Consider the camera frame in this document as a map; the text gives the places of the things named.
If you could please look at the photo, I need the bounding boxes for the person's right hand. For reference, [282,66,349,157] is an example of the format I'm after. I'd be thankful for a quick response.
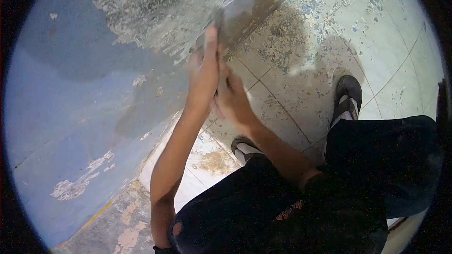
[211,60,261,132]

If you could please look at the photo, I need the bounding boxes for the person's body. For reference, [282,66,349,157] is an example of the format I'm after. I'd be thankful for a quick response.
[167,155,389,254]

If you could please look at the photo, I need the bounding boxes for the person's right fingers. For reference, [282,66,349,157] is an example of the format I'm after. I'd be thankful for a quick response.
[216,60,245,94]

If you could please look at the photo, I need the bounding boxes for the metal wall scraper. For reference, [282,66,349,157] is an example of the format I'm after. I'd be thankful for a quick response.
[211,0,263,57]

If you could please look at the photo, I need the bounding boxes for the person's legs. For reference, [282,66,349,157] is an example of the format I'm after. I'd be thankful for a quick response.
[231,75,445,220]

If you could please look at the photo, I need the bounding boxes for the person's left fingers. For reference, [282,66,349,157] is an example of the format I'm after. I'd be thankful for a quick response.
[196,26,220,78]

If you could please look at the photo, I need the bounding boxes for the person's left hand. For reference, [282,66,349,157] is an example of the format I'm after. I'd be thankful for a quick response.
[184,26,220,113]

